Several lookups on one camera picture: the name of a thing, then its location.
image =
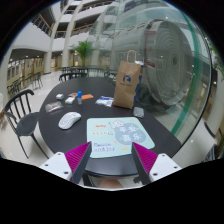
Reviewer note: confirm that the black slatted chair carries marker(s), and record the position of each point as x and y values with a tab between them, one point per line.
21	119

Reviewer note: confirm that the grey foil packet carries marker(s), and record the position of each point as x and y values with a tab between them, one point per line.
138	112

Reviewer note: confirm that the potted green palm plant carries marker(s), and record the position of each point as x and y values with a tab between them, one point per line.
84	49

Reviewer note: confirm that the clear plastic snack packet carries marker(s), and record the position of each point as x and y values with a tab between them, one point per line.
53	106

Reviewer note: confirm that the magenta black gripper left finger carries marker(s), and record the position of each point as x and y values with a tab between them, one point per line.
77	159

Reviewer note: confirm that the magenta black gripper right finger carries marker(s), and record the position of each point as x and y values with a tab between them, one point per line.
144	160

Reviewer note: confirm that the blue white plastic packet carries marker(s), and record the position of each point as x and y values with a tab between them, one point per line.
106	101

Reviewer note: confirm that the white computer mouse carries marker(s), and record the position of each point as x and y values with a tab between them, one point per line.
68	120

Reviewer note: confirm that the brown paper bag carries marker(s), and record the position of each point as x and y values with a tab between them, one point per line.
127	82

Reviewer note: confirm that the light green mouse pad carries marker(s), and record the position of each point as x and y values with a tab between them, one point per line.
112	137

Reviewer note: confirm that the blue capped small bottle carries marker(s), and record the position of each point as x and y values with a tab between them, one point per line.
79	97

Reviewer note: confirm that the brown small packet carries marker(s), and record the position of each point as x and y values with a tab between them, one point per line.
74	95

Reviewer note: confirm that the small white square box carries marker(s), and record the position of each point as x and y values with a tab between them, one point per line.
60	96

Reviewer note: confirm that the orange flat card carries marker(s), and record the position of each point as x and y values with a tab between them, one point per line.
87	96

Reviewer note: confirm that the black chair behind table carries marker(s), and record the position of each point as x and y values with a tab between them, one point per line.
69	76

